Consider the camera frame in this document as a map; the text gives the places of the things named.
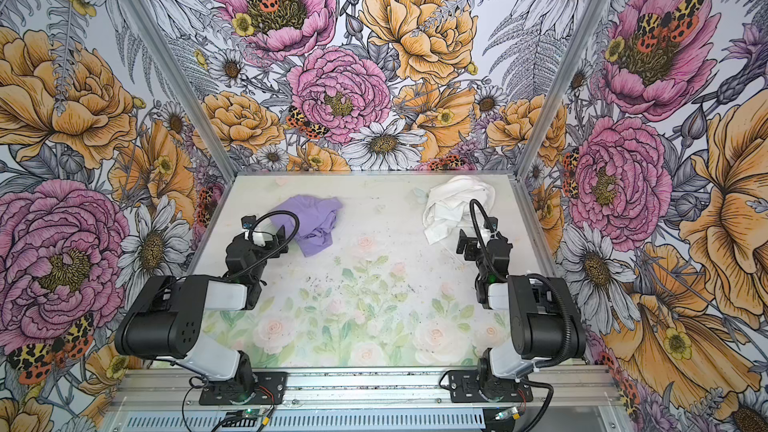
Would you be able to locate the purple cloth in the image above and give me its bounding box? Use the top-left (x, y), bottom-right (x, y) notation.
top-left (275, 195), bottom-right (343, 257)

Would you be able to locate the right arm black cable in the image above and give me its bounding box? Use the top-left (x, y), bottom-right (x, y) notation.
top-left (469, 198), bottom-right (587, 432)

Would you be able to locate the white cloth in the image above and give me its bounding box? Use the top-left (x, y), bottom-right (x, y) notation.
top-left (422, 175), bottom-right (496, 245)

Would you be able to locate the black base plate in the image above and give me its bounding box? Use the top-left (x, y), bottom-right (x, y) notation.
top-left (439, 369), bottom-right (533, 403)
top-left (198, 372), bottom-right (289, 406)

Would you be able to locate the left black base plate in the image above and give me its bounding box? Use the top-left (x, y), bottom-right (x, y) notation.
top-left (198, 372), bottom-right (289, 406)

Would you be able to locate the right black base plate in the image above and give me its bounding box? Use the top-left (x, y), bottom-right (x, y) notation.
top-left (439, 369), bottom-right (533, 403)

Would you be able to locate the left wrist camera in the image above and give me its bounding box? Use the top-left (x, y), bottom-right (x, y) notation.
top-left (241, 215), bottom-right (269, 246)

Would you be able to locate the white slotted cable duct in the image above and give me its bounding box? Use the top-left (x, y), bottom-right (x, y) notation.
top-left (110, 408), bottom-right (486, 431)

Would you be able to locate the right aluminium corner post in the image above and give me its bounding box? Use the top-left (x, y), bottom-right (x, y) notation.
top-left (515, 0), bottom-right (610, 181)

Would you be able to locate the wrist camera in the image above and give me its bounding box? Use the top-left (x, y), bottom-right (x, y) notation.
top-left (241, 215), bottom-right (269, 246)
top-left (480, 216), bottom-right (498, 239)

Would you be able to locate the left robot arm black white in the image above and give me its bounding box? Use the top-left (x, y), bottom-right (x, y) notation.
top-left (114, 210), bottom-right (300, 405)

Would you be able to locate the aluminium corner post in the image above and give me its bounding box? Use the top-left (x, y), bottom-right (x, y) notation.
top-left (119, 0), bottom-right (237, 184)
top-left (515, 0), bottom-right (610, 181)

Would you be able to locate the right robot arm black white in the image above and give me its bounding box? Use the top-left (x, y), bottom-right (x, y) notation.
top-left (448, 231), bottom-right (586, 403)

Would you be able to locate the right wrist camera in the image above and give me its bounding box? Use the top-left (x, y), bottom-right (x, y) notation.
top-left (480, 216), bottom-right (498, 239)

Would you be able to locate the left aluminium corner post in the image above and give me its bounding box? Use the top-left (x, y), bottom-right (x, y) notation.
top-left (119, 0), bottom-right (237, 184)

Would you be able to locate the aluminium front rail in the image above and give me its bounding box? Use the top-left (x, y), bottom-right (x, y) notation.
top-left (107, 365), bottom-right (625, 412)

